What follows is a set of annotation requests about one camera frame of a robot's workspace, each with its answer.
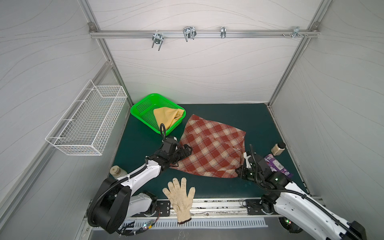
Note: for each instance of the metal u-bolt hook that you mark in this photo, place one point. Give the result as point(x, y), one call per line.
point(189, 33)
point(157, 39)

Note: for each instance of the aluminium cross rail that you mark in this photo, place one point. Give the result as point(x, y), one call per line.
point(201, 34)

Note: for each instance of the purple snack packet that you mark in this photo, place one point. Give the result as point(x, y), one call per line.
point(276, 166)

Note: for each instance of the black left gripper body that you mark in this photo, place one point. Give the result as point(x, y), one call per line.
point(178, 155)

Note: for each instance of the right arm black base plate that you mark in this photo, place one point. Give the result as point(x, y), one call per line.
point(258, 207)

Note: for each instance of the small beige bottle black cap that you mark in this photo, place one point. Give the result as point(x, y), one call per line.
point(278, 148)

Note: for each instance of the small beige bottle left side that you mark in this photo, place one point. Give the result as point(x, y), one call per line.
point(117, 172)

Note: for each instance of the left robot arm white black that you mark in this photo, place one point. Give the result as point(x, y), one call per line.
point(113, 199)

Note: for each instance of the white knit work glove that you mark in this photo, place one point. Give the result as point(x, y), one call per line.
point(180, 199)

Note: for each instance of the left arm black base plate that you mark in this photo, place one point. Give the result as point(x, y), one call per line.
point(160, 208)

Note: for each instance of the green plastic basket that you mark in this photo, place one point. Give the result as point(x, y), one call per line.
point(144, 111)

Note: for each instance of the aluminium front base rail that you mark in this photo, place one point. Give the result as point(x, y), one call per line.
point(207, 208)

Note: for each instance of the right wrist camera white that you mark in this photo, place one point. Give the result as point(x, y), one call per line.
point(247, 156)

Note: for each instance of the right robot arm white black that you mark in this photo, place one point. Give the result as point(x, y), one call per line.
point(298, 211)

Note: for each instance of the yellow tan skirt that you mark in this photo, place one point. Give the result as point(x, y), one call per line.
point(168, 116)

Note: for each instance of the red plaid skirt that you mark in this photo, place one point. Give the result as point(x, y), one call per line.
point(217, 149)

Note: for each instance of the white wire basket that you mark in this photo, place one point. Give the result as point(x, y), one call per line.
point(87, 124)

